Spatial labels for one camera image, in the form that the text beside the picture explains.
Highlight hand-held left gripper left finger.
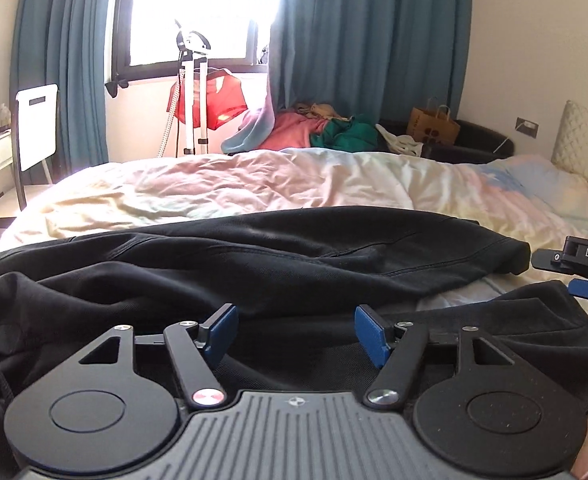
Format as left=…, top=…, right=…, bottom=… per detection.
left=76, top=302, right=240, bottom=408

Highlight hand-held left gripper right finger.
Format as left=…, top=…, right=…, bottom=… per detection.
left=354, top=304, right=517, bottom=408

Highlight black pants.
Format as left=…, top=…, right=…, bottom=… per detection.
left=0, top=207, right=588, bottom=480

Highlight quilted cream pillow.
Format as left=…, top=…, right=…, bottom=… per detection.
left=551, top=100, right=588, bottom=196

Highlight black armchair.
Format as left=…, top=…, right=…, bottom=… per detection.
left=376, top=119, right=516, bottom=165

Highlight bed with pastel sheet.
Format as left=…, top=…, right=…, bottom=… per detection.
left=0, top=147, right=588, bottom=480

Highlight brown paper bag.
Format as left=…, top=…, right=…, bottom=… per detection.
left=406, top=97, right=462, bottom=147

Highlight white tote bag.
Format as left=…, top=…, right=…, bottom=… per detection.
left=375, top=124, right=425, bottom=157

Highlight green garment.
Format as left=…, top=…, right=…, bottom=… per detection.
left=310, top=116, right=382, bottom=150

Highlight pink cloth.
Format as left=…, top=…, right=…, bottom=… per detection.
left=226, top=107, right=330, bottom=153

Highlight beige cloth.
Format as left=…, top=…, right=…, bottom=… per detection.
left=294, top=102, right=350, bottom=122

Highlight red garment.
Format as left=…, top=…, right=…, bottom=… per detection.
left=169, top=67, right=250, bottom=131

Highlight white garment steamer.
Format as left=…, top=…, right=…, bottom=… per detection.
left=156, top=19, right=212, bottom=158

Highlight white backed chair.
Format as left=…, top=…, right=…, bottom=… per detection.
left=0, top=83, right=60, bottom=251

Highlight teal window curtain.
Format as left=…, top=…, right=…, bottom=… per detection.
left=269, top=0, right=475, bottom=126
left=9, top=0, right=125, bottom=176

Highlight dark framed window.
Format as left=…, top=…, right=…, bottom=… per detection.
left=111, top=0, right=275, bottom=83

